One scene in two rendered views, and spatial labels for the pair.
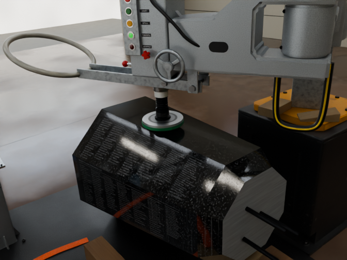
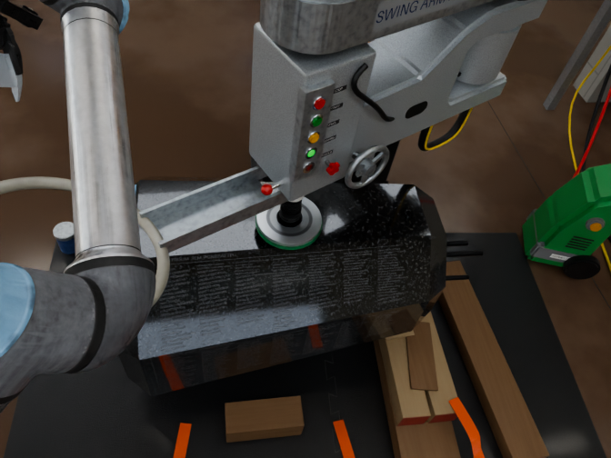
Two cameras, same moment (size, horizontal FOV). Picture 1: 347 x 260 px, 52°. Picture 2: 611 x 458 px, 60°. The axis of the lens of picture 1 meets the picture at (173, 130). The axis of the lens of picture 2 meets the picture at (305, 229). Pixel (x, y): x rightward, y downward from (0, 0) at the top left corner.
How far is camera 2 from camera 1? 174 cm
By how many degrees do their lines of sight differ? 57
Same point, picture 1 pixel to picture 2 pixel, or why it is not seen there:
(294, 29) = (492, 56)
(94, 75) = (199, 233)
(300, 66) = (485, 93)
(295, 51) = (485, 79)
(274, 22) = not seen: outside the picture
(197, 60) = (386, 136)
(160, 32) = (350, 126)
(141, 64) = (310, 180)
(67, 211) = (89, 424)
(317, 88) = not seen: hidden behind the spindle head
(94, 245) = (238, 421)
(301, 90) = not seen: hidden behind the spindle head
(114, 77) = (240, 215)
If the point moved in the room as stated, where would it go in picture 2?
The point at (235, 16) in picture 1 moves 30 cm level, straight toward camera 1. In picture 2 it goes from (446, 66) to (546, 123)
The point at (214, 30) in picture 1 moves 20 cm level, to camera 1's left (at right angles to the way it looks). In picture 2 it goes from (417, 92) to (386, 132)
